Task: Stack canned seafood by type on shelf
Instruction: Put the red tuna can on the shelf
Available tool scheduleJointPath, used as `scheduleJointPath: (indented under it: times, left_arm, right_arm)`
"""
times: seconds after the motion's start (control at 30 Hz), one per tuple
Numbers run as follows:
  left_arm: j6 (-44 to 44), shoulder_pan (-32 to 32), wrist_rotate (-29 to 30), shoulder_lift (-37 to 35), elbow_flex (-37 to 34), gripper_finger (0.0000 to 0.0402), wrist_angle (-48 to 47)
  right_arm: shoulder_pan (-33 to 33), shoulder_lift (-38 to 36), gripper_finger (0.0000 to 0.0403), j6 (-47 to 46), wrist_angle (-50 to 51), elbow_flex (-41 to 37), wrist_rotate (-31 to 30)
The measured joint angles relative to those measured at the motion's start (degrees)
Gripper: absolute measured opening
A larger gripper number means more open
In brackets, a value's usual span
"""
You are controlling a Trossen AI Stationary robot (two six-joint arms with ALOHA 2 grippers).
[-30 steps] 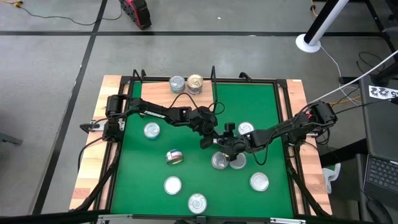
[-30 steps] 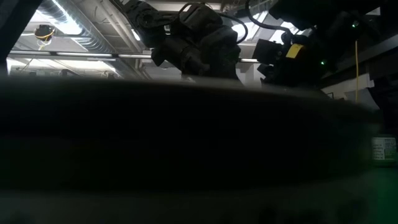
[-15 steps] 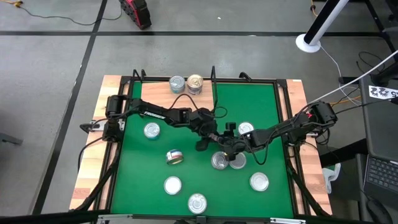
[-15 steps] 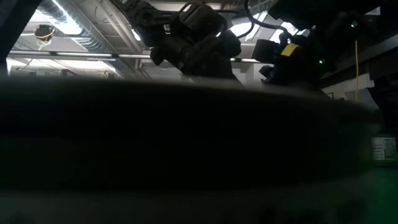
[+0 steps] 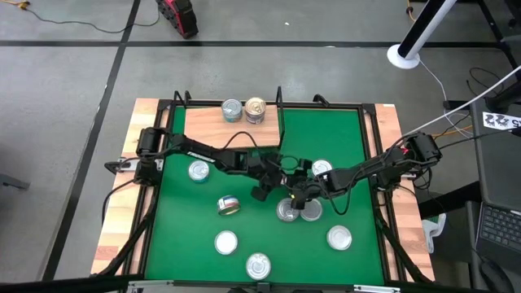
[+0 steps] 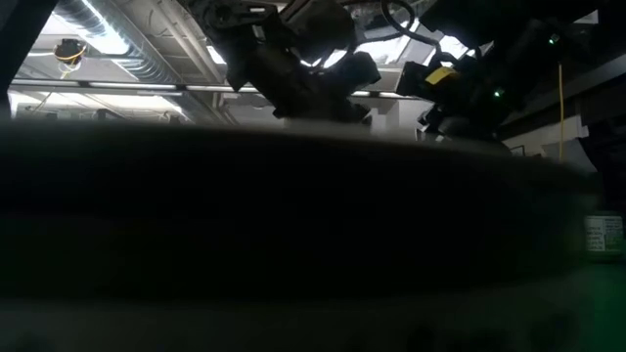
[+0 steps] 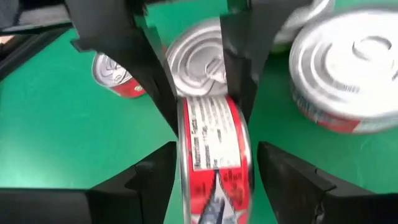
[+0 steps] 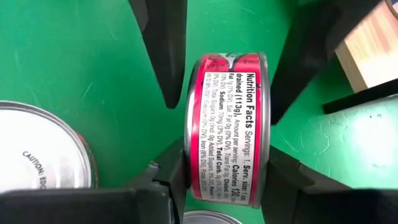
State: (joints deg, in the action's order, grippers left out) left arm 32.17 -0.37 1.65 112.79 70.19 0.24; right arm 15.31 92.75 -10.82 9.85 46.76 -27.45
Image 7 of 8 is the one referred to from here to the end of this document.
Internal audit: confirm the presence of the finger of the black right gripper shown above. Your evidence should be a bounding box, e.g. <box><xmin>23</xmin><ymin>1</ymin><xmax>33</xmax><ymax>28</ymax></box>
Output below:
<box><xmin>219</xmin><ymin>0</ymin><xmax>313</xmax><ymax>123</ymax></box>
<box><xmin>64</xmin><ymin>0</ymin><xmax>179</xmax><ymax>135</ymax></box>

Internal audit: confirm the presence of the black metal table frame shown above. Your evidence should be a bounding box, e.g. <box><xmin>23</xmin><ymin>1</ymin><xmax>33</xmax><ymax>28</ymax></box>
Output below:
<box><xmin>0</xmin><ymin>18</ymin><xmax>74</xmax><ymax>80</ymax></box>

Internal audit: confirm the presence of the green table mat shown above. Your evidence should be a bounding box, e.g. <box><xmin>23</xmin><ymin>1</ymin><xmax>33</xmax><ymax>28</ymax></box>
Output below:
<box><xmin>0</xmin><ymin>0</ymin><xmax>398</xmax><ymax>224</ymax></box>

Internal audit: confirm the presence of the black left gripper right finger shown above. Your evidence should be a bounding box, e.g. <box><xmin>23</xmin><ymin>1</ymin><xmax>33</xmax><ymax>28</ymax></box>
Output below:
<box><xmin>257</xmin><ymin>141</ymin><xmax>398</xmax><ymax>224</ymax></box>

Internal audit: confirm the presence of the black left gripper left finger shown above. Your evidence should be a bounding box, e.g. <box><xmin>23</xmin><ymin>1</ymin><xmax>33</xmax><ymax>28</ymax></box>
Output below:
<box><xmin>0</xmin><ymin>141</ymin><xmax>178</xmax><ymax>224</ymax></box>

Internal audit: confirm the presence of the red tuna can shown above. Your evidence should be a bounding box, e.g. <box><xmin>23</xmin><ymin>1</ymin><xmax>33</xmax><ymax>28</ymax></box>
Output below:
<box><xmin>177</xmin><ymin>95</ymin><xmax>255</xmax><ymax>224</ymax></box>
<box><xmin>91</xmin><ymin>52</ymin><xmax>147</xmax><ymax>99</ymax></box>

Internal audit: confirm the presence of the green albacore tuna can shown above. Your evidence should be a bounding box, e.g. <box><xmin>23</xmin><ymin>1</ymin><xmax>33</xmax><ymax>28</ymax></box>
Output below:
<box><xmin>272</xmin><ymin>0</ymin><xmax>336</xmax><ymax>53</ymax></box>
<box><xmin>165</xmin><ymin>17</ymin><xmax>229</xmax><ymax>98</ymax></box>

